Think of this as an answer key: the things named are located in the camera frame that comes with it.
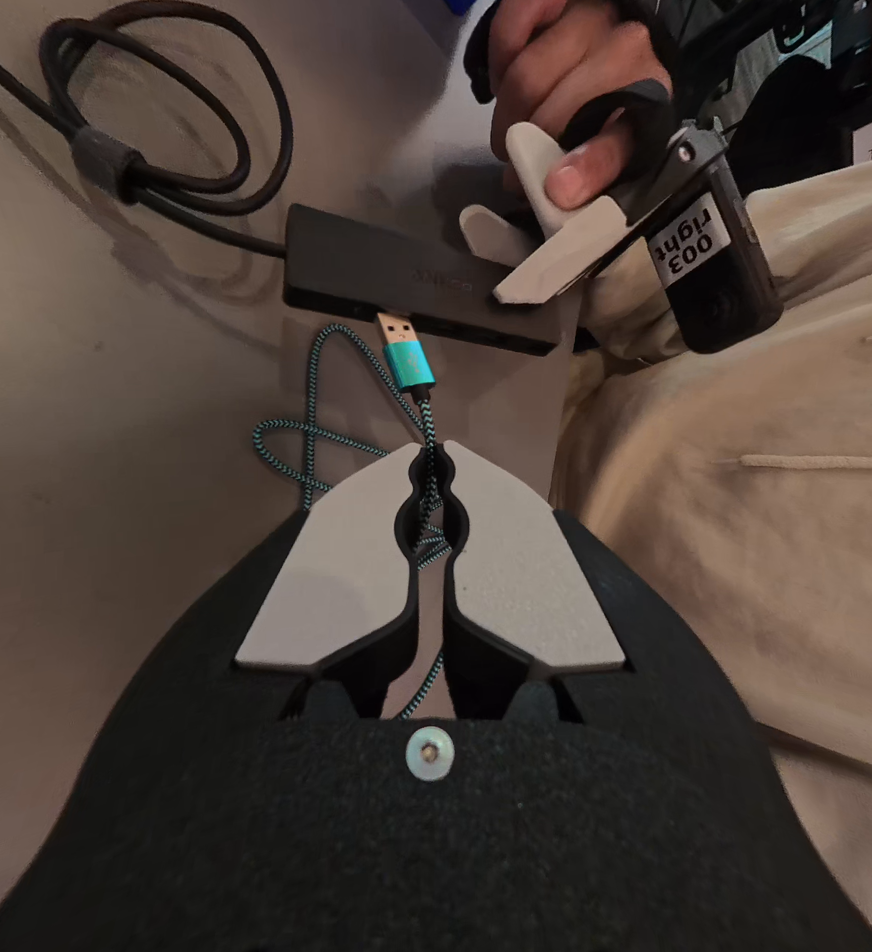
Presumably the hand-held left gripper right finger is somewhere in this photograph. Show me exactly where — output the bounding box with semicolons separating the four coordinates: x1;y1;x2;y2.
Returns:
439;439;628;675

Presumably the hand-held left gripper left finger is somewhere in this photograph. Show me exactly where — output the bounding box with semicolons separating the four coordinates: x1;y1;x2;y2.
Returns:
234;442;427;675

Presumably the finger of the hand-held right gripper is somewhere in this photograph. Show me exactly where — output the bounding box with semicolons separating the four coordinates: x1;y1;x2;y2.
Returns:
458;204;535;267
491;197;628;308

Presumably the black usb hub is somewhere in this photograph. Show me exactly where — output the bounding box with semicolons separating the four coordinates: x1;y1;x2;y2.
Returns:
0;0;599;359

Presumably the teal braided usb cable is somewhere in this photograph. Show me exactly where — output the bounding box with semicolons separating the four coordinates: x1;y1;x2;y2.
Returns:
251;311;455;721

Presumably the person's right hand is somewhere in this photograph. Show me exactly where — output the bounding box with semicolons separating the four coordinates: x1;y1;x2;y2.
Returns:
481;0;679;211

